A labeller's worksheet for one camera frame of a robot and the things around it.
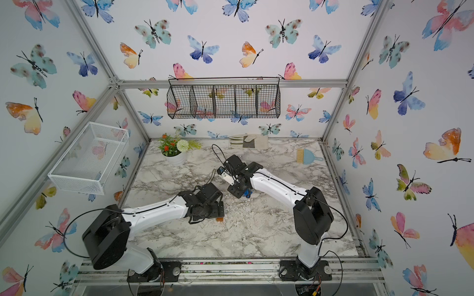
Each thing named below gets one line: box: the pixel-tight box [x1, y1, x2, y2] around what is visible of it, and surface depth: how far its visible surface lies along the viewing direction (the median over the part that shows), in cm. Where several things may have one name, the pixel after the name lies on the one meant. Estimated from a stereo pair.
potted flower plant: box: [157, 133, 203, 166], surface depth 100 cm
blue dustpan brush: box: [296, 148, 325, 165], surface depth 114 cm
